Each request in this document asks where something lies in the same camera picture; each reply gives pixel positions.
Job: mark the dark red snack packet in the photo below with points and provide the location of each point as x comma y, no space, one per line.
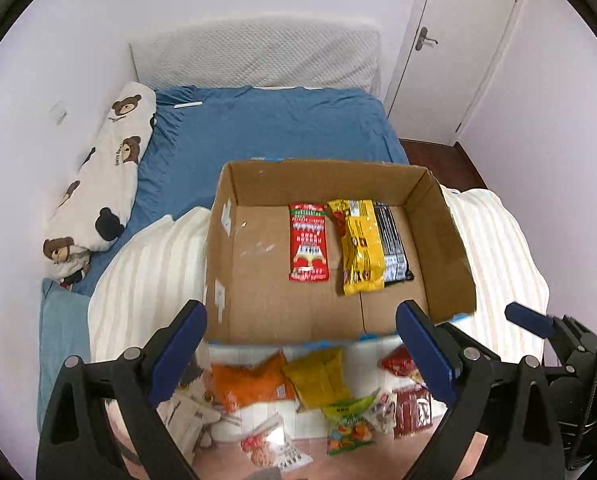
413,412

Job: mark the cardboard box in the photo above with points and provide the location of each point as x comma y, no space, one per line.
268,285

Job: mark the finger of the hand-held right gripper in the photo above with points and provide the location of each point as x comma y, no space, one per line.
528,317

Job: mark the small white stick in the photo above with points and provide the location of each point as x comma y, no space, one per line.
188,105

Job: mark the red and white snack packet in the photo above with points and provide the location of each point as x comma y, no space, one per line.
273,447

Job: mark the plain yellow snack packet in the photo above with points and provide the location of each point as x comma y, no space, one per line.
318,377

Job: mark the white and maroon snack packet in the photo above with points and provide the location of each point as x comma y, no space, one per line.
384,410

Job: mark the white wall socket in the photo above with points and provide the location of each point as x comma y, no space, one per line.
59,113

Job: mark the bear print pillow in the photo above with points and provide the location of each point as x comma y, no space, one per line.
113,170

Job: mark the white quilted headboard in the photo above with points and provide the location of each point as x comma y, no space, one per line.
258,55

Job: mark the light blue pillow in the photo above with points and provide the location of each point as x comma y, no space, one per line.
61,340

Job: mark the white door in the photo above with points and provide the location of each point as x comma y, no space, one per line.
458,45

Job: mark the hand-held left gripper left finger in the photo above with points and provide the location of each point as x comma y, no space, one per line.
181,352

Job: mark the blue bed sheet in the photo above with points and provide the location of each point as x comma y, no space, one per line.
278,125

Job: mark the white striped cat print blanket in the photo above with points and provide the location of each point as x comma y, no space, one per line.
143,270

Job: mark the green gummy packet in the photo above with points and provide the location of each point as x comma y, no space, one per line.
351,427

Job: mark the small red snack packet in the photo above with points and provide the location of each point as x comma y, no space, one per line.
398,365

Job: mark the orange snack packet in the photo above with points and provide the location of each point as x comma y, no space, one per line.
251,382

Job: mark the black snack packet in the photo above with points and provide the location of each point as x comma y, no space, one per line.
393,245

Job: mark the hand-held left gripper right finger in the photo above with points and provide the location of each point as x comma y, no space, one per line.
428,355

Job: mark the yellow and brown snack packet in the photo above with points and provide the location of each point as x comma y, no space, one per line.
361,255

